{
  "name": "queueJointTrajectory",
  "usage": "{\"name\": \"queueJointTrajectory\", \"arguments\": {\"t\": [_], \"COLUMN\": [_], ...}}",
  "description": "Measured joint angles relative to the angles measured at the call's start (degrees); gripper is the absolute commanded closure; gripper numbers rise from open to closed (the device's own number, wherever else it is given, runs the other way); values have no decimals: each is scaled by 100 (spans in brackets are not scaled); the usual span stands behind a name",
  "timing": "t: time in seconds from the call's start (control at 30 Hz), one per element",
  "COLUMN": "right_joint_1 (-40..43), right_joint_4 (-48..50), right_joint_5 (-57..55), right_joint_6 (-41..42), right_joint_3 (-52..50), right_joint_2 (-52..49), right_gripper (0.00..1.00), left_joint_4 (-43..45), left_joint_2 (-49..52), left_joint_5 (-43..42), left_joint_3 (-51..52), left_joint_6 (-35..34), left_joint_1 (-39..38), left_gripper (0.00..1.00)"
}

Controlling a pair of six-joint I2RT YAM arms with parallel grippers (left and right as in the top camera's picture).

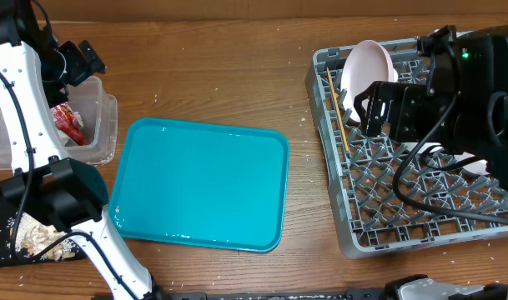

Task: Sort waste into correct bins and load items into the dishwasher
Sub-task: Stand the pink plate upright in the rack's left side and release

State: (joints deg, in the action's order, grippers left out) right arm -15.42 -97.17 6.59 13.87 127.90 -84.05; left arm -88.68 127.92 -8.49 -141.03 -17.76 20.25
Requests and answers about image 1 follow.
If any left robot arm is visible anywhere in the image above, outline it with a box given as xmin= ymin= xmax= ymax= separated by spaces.
xmin=0 ymin=0 xmax=165 ymax=299

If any small pink plate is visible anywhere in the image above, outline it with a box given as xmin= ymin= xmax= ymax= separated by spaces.
xmin=455 ymin=152 xmax=489 ymax=176

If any teal plastic serving tray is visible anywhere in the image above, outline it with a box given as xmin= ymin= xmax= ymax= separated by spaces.
xmin=109 ymin=117 xmax=290 ymax=253

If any white bowl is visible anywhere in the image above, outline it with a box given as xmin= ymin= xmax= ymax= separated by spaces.
xmin=401 ymin=141 xmax=445 ymax=155

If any white tissue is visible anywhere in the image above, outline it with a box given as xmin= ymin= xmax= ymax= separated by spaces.
xmin=58 ymin=112 xmax=85 ymax=147

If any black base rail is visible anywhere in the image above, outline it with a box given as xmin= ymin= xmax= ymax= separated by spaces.
xmin=157 ymin=288 xmax=393 ymax=300

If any clear plastic waste bin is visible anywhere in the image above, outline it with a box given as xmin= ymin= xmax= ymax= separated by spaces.
xmin=0 ymin=76 xmax=118 ymax=171

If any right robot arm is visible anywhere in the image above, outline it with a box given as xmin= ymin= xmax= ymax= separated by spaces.
xmin=354 ymin=25 xmax=508 ymax=299

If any red snack wrapper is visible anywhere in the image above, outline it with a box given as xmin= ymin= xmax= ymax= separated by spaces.
xmin=50 ymin=102 xmax=85 ymax=146

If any black rectangular waste tray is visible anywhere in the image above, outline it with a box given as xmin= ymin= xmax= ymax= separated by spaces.
xmin=0 ymin=192 xmax=33 ymax=267

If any large pink plate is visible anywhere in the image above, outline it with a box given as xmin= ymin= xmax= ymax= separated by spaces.
xmin=340 ymin=40 xmax=398 ymax=123

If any grey plastic dishwasher rack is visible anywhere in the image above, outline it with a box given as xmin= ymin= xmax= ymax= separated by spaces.
xmin=306 ymin=37 xmax=508 ymax=258

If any wooden chopstick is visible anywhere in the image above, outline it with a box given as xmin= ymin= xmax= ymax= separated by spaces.
xmin=326 ymin=67 xmax=350 ymax=152

